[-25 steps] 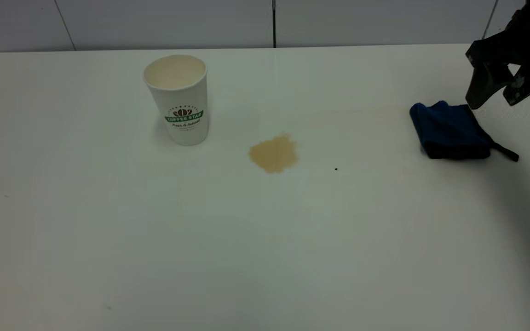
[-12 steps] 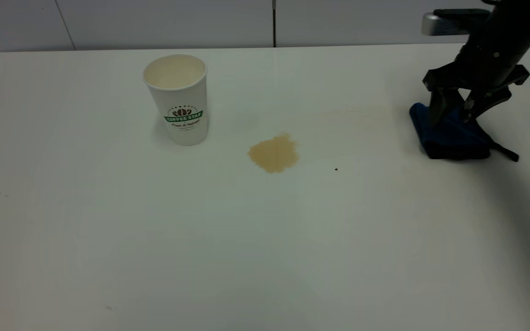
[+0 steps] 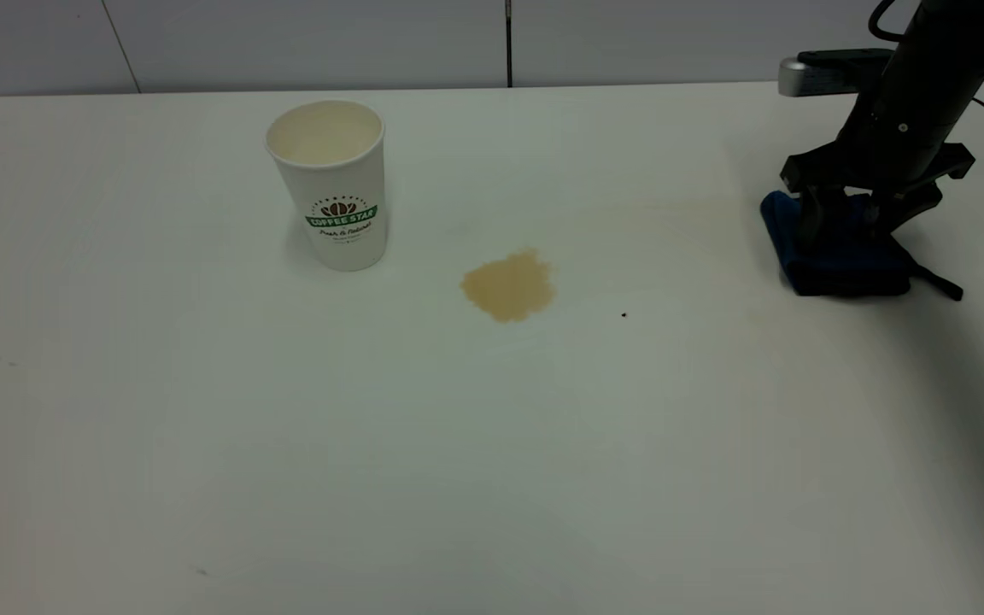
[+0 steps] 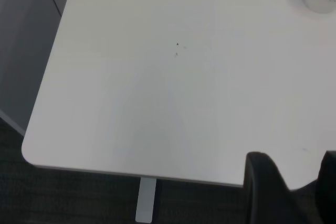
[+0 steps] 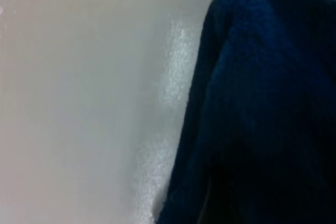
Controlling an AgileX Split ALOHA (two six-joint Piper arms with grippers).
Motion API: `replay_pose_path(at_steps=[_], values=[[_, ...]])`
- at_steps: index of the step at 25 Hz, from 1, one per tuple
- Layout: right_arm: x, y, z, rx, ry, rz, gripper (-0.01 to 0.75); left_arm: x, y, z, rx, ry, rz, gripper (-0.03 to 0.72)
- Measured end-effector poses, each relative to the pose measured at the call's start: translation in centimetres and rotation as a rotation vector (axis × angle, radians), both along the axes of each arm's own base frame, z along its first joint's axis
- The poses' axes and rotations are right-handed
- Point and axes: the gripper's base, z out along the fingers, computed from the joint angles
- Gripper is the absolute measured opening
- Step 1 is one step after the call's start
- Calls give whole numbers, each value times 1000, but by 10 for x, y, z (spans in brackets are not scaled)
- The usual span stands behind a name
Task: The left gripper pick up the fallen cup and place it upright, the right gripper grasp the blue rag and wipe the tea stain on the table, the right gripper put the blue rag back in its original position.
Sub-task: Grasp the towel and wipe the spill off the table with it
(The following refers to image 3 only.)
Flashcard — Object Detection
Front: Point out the white paper coffee cup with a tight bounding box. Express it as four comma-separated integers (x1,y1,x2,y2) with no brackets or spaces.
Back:
266,100,389,273

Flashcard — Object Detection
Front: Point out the blue and black cloth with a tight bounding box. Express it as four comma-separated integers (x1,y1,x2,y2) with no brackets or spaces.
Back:
759,190,964,302

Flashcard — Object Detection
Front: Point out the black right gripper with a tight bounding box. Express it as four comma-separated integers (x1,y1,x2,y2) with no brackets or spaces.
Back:
781,51,984,250

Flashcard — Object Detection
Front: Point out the brown coffee spill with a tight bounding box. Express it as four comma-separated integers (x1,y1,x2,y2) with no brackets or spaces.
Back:
460,249,556,324

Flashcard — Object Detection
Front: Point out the right wrist camera silver end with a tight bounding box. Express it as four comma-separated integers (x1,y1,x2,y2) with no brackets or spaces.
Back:
778,50,896,97

